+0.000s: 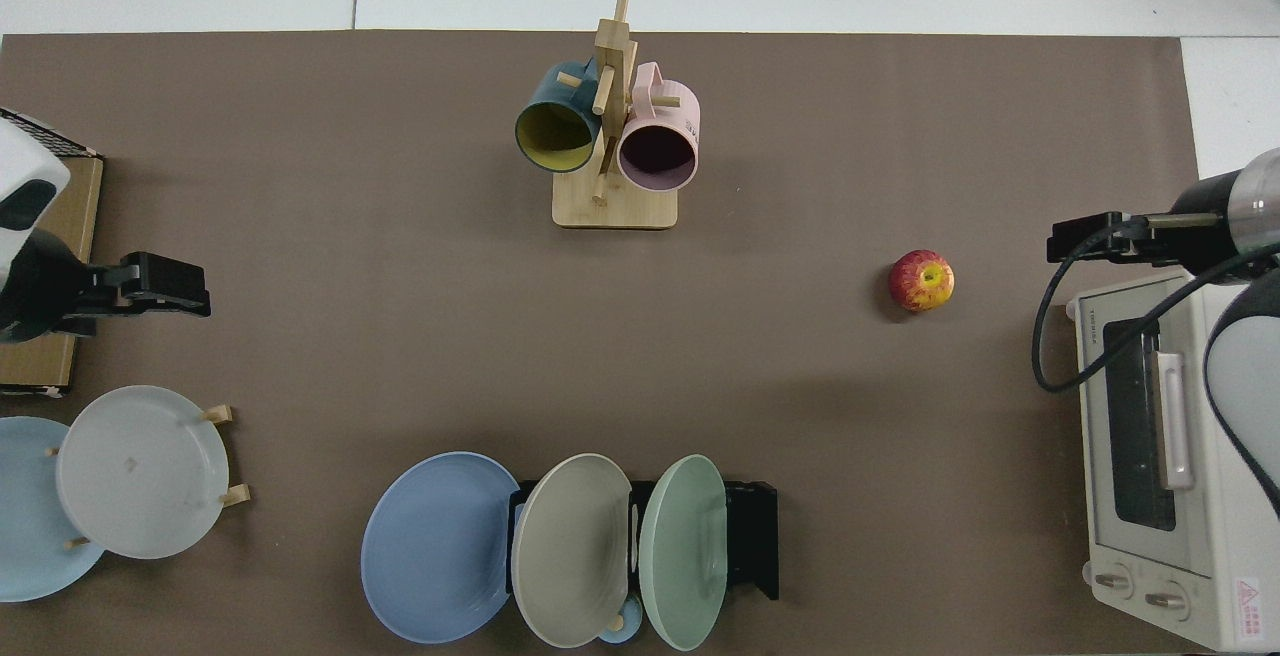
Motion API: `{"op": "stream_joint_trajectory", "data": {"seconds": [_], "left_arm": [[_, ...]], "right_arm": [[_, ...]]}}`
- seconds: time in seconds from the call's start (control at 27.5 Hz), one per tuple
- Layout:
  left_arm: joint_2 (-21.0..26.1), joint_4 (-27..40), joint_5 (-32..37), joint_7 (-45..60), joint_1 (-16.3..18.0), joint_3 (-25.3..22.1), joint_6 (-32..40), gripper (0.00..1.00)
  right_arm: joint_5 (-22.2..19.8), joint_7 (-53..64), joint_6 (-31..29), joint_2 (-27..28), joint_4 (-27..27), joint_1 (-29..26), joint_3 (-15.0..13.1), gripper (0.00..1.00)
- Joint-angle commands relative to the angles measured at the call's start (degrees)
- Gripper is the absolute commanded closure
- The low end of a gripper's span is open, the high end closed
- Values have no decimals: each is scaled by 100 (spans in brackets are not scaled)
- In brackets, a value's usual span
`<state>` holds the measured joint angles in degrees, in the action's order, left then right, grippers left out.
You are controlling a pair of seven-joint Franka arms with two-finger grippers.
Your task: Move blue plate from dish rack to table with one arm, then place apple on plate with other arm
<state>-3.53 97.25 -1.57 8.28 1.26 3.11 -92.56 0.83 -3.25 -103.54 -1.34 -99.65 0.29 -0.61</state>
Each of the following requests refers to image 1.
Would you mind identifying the black dish rack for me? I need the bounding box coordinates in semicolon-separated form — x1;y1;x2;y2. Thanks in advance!
508;479;780;602

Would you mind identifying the dark teal mug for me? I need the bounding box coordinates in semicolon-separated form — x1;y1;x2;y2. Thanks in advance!
515;59;602;174

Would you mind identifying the pink mug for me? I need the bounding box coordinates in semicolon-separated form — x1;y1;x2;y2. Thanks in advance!
617;62;701;192

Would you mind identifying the wooden cup stand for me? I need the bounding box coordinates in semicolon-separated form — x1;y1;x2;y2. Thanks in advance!
552;0;681;230

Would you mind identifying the light blue plate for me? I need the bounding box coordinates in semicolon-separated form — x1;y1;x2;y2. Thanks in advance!
0;417;106;603

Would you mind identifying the brown table cloth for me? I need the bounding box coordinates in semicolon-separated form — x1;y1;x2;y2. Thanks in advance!
0;31;1213;656

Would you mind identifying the beige plate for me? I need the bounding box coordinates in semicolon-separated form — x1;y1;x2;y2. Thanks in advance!
511;453;634;649

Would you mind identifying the red yellow apple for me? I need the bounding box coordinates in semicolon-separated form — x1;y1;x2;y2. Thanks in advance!
889;249;955;313

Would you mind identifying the grey plate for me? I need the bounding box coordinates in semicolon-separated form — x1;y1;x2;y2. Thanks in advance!
56;385;230;560

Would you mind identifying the wire basket with wooden floor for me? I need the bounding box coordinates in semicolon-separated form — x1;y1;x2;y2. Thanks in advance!
0;108;105;398

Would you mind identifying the green plate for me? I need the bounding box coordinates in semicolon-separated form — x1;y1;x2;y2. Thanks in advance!
639;454;729;652

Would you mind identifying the pale toaster oven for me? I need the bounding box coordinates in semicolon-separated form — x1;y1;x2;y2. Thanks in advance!
1065;269;1280;653

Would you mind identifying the wooden plate rack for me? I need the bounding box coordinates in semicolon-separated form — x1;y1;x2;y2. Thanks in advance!
45;404;251;549

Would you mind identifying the small blue round thing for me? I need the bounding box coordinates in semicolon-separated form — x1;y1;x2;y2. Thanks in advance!
597;596;644;645

